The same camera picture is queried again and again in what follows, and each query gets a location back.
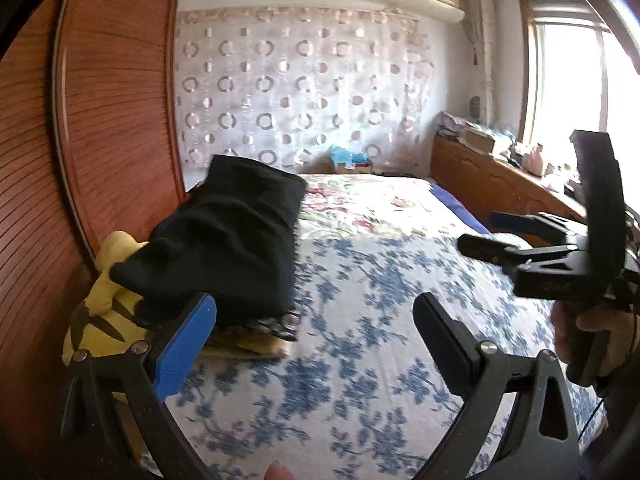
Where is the pink bag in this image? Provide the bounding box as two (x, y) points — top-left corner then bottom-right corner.
(522, 144), (546, 176)

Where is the black printed t-shirt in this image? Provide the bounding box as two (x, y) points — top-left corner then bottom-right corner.
(110, 155), (308, 329)

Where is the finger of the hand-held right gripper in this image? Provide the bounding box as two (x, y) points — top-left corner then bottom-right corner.
(487, 211), (587, 237)
(457, 234), (568, 275)

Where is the pink floral quilt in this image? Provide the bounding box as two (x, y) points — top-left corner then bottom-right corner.
(297, 174), (458, 242)

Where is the stack of magazines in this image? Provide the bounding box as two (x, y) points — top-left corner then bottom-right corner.
(437, 110), (469, 142)

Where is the wooden-framed window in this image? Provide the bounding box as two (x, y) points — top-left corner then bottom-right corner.
(520, 0), (640, 201)

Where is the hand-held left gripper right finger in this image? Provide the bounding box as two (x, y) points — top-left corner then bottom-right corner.
(414, 292), (583, 480)

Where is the person's left hand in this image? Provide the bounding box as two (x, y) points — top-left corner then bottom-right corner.
(264, 461), (297, 480)

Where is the light blue cloth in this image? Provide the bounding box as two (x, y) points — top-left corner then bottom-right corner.
(329, 144), (368, 166)

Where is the small cardboard box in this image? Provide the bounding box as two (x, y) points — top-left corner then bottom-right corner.
(332, 157), (372, 175)

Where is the yellow plush toy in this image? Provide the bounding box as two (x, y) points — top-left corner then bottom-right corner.
(62, 231), (161, 402)

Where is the tied-back window curtain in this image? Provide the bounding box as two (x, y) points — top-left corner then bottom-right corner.
(465, 0), (496, 122)

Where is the dark medallion-print folded cloth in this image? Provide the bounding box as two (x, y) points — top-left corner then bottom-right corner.
(215, 220), (302, 344)

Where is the long wooden cabinet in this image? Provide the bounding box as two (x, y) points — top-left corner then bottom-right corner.
(431, 135), (640, 261)

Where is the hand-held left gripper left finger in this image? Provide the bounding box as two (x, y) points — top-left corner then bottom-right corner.
(59, 292), (217, 480)

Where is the blue floral bedsheet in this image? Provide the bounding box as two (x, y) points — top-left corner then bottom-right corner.
(135, 230), (607, 480)

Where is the white air conditioner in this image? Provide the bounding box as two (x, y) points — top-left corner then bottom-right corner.
(372, 0), (466, 23)

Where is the sheer circle-pattern curtain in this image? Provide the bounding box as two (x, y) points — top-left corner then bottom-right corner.
(175, 5), (436, 177)

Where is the flat cardboard box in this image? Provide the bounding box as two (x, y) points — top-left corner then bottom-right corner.
(462, 127), (501, 154)

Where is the person's right hand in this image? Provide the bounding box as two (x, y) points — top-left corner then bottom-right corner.
(550, 302), (640, 378)

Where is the blue blanket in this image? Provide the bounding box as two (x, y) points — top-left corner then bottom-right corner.
(430, 182), (492, 236)

